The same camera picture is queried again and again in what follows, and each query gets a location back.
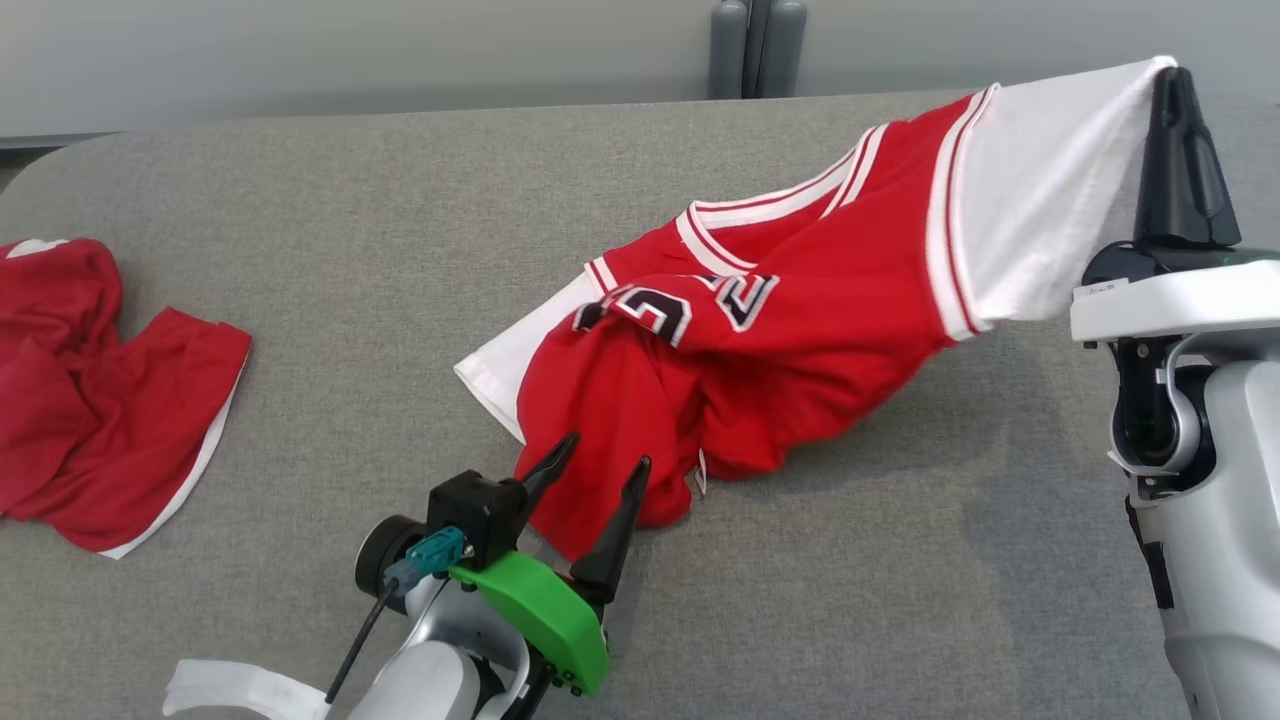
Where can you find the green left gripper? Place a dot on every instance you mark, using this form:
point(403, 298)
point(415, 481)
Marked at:
point(540, 610)

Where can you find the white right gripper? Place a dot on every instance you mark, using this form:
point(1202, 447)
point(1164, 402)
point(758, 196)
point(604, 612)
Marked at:
point(1170, 305)

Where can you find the red jersey with white sleeves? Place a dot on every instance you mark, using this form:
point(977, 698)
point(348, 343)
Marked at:
point(800, 350)

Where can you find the red shorts with white stripe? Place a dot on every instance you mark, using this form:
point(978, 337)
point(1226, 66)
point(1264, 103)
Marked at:
point(100, 420)

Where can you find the grey metal double stand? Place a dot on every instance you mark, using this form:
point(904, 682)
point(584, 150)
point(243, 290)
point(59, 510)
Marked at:
point(728, 50)

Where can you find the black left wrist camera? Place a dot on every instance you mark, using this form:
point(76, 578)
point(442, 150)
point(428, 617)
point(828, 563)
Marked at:
point(475, 510)

